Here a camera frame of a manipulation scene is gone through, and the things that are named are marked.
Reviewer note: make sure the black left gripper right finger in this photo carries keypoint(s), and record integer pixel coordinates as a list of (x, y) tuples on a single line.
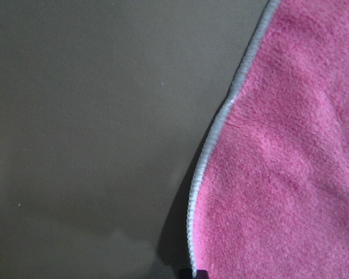
[(202, 274)]

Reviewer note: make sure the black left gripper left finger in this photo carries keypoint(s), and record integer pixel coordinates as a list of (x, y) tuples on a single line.
[(185, 274)]

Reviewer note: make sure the pink towel with white edge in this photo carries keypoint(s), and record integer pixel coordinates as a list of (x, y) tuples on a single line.
[(270, 193)]

